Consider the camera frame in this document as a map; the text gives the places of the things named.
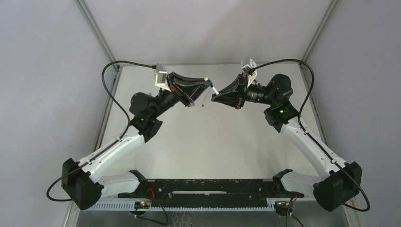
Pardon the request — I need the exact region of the white pen blue end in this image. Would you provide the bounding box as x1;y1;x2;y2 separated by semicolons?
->
211;86;219;95

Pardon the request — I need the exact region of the blue pen cap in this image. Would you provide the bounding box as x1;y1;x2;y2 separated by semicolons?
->
203;77;214;88

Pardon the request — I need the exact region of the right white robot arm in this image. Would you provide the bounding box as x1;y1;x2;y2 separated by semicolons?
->
211;74;362;211

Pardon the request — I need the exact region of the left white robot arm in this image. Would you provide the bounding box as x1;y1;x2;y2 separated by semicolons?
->
61;72;213;210

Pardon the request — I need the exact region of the white pen green end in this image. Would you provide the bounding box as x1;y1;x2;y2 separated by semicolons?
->
201;90;211;107

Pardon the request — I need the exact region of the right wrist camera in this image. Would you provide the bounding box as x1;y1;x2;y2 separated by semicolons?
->
241;57;257;87

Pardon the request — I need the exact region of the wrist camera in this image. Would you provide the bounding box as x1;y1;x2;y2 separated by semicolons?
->
241;57;257;87
154;63;170;90

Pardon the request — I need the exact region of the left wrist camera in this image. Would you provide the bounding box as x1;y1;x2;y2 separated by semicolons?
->
154;63;170;90

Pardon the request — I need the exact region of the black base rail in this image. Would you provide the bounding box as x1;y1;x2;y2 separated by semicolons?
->
118;170;304;209

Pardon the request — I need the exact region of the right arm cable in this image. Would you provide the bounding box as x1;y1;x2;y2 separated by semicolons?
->
252;59;371;227

